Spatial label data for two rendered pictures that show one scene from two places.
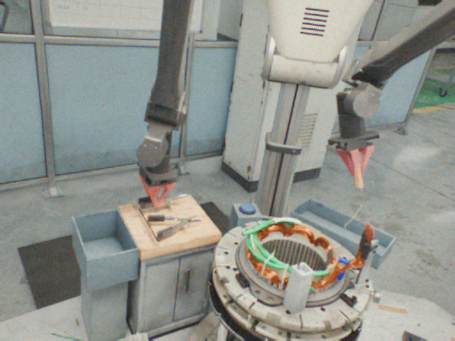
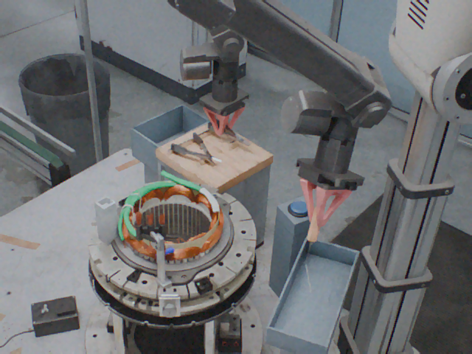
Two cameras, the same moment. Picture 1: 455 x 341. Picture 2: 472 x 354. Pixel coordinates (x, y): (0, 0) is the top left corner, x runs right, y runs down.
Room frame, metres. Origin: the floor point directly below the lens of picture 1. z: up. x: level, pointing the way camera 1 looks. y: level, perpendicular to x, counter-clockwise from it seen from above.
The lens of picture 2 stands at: (0.59, -1.08, 1.94)
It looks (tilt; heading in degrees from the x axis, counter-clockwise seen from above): 38 degrees down; 75
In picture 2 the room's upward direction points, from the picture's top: 3 degrees clockwise
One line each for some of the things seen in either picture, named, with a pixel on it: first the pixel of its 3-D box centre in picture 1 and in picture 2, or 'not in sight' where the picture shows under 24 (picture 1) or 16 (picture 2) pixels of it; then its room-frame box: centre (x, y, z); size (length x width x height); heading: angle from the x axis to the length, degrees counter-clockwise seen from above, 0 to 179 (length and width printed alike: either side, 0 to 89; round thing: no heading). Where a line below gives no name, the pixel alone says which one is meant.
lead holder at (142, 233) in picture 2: (365, 244); (151, 231); (0.66, -0.28, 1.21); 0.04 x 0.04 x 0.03; 31
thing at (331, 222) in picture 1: (329, 265); (307, 336); (0.95, -0.33, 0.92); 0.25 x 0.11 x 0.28; 56
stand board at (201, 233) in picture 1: (168, 223); (214, 155); (0.85, 0.12, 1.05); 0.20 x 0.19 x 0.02; 122
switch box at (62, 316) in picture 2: not in sight; (55, 314); (0.46, -0.08, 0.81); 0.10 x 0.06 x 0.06; 4
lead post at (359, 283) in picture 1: (364, 263); (162, 260); (0.68, -0.30, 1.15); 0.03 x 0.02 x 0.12; 113
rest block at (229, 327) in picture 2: not in sight; (229, 320); (0.83, -0.20, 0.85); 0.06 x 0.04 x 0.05; 77
